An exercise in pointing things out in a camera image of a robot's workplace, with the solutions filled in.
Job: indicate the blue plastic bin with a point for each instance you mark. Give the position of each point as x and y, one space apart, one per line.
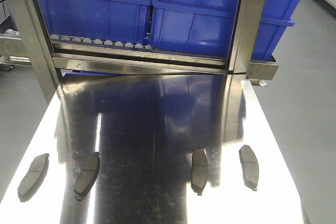
115 20
206 26

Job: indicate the right blue plastic bin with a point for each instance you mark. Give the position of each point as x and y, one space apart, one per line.
206 26

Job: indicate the brake pad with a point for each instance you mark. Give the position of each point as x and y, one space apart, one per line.
34 177
199 171
250 167
87 176

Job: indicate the stainless steel rack frame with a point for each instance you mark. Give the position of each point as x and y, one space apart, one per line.
33 47

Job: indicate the left blue plastic bin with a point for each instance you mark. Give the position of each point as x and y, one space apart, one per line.
115 20

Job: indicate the roller conveyor track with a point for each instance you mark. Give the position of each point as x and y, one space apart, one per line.
99 42

